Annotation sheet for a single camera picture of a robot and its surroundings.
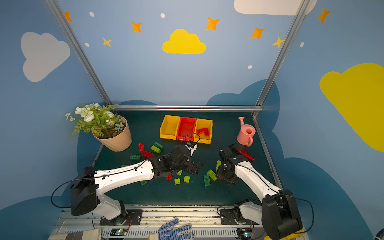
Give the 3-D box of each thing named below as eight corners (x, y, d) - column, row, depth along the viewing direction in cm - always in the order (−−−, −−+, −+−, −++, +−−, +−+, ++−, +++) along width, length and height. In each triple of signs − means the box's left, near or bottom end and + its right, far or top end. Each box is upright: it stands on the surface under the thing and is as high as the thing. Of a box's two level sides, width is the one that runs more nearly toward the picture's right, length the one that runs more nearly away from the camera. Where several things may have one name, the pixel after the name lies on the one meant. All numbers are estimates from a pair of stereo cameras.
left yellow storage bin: (159, 137, 106) (158, 132, 102) (166, 119, 118) (165, 114, 113) (175, 139, 105) (175, 135, 101) (181, 121, 117) (180, 116, 112)
